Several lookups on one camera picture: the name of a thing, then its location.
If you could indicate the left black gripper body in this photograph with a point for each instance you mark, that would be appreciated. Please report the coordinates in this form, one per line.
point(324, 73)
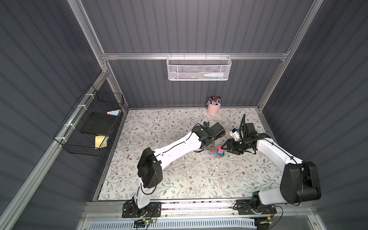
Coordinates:
point(209, 143)

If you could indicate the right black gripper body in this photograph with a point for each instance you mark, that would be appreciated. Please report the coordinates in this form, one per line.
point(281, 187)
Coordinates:
point(230, 144)

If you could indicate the light blue long lego brick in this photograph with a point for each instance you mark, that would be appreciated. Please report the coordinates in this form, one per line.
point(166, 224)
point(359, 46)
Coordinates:
point(217, 154)

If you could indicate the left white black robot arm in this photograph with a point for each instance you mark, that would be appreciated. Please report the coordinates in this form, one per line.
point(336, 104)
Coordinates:
point(153, 162)

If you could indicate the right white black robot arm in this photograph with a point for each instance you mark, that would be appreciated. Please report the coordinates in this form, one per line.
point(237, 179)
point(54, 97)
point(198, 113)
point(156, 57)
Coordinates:
point(299, 180)

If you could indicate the pink pen cup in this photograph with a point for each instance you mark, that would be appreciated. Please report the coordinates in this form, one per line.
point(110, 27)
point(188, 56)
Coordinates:
point(213, 109)

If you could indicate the floral table mat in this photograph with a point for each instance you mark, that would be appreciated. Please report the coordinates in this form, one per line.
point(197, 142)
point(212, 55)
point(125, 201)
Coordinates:
point(195, 175)

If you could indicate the markers in cup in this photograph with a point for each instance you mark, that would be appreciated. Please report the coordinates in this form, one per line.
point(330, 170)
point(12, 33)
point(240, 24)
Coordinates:
point(214, 100)

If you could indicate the white bottle in basket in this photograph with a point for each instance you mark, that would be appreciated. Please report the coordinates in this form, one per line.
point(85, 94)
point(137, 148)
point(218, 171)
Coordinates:
point(214, 75)

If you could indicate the pastel sticky note pad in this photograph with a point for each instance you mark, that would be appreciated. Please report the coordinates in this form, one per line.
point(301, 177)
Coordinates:
point(114, 112)

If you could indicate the yellow sticky notes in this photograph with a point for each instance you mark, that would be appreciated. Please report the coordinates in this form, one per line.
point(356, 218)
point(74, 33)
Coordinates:
point(101, 142)

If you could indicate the black notebook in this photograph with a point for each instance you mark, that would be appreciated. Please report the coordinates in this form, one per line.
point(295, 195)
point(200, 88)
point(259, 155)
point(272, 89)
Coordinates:
point(98, 124)

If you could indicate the small green circuit board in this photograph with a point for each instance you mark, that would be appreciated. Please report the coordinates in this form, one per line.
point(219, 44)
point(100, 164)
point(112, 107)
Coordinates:
point(143, 223)

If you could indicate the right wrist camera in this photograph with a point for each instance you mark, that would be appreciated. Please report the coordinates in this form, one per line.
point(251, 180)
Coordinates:
point(234, 133)

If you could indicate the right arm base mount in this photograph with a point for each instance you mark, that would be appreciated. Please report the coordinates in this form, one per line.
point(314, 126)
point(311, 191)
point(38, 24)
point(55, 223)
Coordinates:
point(247, 207)

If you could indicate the white wire mesh basket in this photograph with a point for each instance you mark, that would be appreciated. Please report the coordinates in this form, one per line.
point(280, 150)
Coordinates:
point(193, 67)

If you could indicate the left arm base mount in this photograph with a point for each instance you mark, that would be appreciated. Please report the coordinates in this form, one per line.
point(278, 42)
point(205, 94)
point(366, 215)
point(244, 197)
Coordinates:
point(152, 210)

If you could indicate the black wire wall basket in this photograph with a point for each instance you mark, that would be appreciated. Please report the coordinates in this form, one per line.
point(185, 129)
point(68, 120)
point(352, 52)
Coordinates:
point(69, 135)

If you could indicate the aluminium rail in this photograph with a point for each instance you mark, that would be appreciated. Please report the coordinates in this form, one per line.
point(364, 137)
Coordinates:
point(188, 208)

